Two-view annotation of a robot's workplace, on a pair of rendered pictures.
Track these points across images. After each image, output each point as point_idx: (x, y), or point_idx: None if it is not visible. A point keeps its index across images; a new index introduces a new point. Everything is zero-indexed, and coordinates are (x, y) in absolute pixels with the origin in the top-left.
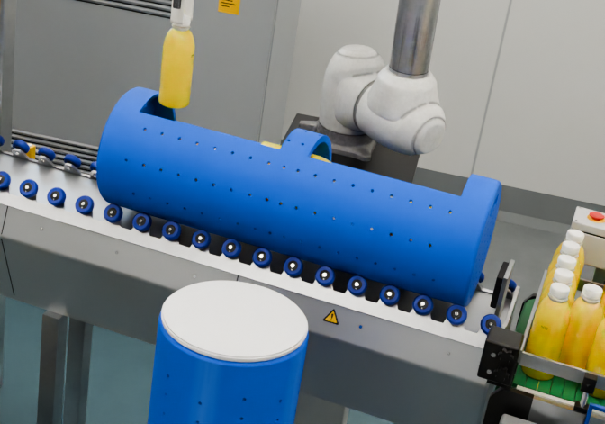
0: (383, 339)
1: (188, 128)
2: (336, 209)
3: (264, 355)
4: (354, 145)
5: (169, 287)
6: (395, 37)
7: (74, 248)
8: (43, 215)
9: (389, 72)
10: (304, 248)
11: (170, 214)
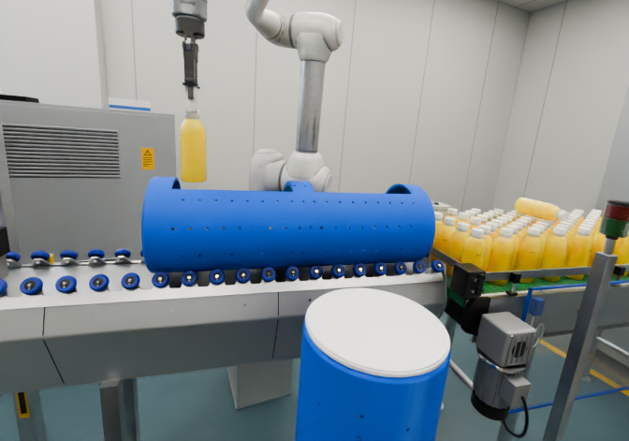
0: None
1: (219, 192)
2: (348, 220)
3: (446, 346)
4: None
5: (226, 321)
6: (300, 131)
7: (128, 321)
8: (89, 302)
9: (299, 153)
10: (328, 255)
11: (216, 263)
